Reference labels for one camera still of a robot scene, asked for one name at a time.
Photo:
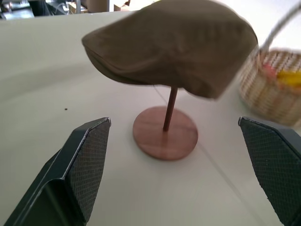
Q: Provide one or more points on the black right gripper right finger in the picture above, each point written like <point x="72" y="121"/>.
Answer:
<point x="277" y="169"/>

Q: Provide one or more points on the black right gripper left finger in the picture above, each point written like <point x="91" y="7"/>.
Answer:
<point x="70" y="179"/>

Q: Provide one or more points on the brown cap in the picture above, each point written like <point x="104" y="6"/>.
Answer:
<point x="169" y="47"/>

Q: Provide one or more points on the wooden hat stand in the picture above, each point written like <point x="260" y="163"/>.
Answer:
<point x="164" y="139"/>

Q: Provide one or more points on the woven wicker basket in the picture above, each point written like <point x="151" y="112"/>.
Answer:
<point x="265" y="94"/>

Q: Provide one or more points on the yellow toy fruit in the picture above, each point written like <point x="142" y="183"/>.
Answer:
<point x="290" y="77"/>

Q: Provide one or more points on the red toy fruit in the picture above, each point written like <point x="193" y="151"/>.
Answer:
<point x="270" y="69"/>

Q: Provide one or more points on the cardboard box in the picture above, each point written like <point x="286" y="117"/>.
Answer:
<point x="122" y="6"/>

